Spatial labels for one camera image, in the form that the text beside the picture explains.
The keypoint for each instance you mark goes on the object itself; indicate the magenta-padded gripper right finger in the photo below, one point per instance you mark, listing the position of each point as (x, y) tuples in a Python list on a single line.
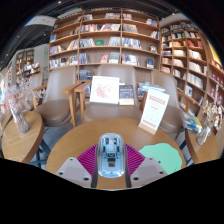
[(136, 161)]

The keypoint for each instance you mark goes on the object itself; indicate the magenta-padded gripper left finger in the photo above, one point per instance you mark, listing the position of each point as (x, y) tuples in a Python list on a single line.
[(85, 160)]

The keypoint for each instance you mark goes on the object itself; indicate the transparent computer mouse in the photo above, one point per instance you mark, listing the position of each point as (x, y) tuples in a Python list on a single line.
[(111, 156)]

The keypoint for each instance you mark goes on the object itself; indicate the green mouse pad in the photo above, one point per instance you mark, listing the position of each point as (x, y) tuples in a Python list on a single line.
[(163, 158)]

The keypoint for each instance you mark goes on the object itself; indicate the white red table sign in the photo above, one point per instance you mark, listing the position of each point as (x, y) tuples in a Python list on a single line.
[(154, 110)]

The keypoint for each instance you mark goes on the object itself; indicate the round wooden side table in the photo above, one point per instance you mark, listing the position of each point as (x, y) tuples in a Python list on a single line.
[(20, 143), (203, 151)]

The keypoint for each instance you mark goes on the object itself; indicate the dark cover book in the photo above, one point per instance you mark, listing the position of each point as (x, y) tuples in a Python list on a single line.
[(126, 95)]

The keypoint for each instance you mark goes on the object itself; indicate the colourful book stack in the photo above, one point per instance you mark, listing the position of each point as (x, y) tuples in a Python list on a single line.
[(192, 123)]

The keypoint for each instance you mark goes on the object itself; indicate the glass vase dried flowers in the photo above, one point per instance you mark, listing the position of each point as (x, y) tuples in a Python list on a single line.
[(203, 135)]

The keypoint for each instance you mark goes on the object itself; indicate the white floral picture board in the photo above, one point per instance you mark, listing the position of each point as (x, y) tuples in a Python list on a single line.
[(104, 90)]

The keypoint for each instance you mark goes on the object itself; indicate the glass vase pink flowers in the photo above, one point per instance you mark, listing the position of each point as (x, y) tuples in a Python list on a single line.
[(20, 123)]

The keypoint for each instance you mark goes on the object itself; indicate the blue book stack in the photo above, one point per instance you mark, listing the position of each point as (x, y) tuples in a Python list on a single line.
[(150, 86)]

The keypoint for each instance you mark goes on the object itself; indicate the taupe wooden armchair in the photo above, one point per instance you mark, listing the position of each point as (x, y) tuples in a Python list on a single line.
[(60, 86), (128, 71), (166, 80)]

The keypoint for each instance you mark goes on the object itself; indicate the small distant bookshelf unit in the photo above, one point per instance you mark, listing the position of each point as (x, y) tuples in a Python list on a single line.
[(23, 61)]

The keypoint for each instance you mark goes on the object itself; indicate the curved wooden bookshelf unit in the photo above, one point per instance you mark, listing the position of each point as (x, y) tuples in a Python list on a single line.
[(186, 50)]

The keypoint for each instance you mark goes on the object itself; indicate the wide wooden bookshelf unit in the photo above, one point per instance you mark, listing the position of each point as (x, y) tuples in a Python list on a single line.
[(100, 33)]

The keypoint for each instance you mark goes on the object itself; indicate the white ceiling light panel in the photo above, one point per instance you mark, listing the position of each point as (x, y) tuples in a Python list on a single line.
[(41, 20)]

